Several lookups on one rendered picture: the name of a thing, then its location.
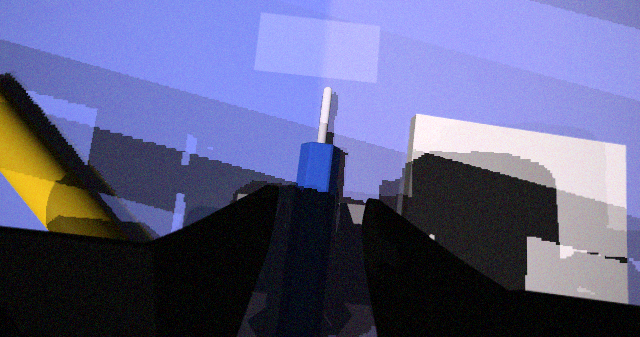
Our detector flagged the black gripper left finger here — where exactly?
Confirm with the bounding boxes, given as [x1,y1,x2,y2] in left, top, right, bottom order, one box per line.
[0,185,279,337]

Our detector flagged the dark blue stylus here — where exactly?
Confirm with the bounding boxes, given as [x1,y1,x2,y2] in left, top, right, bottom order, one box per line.
[276,87,341,337]

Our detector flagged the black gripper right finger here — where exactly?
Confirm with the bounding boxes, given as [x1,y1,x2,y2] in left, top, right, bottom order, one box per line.
[362,198,640,337]

